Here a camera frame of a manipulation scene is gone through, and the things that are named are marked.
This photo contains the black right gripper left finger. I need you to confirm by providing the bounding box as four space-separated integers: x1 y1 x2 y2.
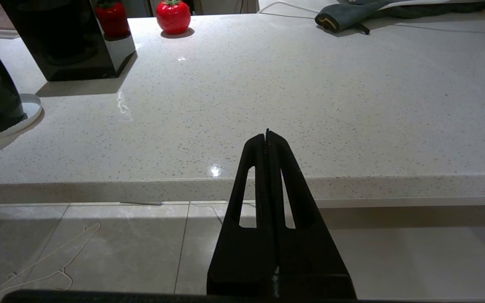
207 133 277 296

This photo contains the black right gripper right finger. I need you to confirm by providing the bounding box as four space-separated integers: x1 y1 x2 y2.
266 129 357 299

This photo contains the grey oven mitt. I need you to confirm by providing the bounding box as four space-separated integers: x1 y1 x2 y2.
315 0 485 35

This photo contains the red tomato-shaped timer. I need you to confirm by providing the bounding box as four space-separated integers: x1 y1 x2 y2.
155 0 192 35

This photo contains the white round coaster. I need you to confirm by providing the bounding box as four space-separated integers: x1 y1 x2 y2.
0 93 43 138

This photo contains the black tissue box white lid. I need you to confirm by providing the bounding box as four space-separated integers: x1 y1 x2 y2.
0 0 136 82

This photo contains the thin wire clothes hanger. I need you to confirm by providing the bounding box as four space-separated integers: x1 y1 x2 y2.
0 223 101 292

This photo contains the white power cable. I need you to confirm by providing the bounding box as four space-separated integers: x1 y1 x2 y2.
257 0 485 16

